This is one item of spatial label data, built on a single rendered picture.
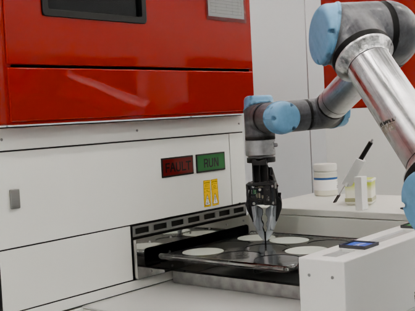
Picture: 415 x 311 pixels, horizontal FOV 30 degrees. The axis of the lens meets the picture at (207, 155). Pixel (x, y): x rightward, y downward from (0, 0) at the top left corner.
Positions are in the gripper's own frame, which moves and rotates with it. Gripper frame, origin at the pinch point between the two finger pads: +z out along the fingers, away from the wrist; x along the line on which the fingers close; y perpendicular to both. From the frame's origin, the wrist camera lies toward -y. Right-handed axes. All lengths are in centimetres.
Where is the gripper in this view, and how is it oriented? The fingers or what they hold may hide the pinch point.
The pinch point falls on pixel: (265, 235)
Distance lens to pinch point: 197.9
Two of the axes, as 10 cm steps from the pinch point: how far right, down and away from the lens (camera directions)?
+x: 9.8, -0.4, -1.7
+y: -1.7, 0.6, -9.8
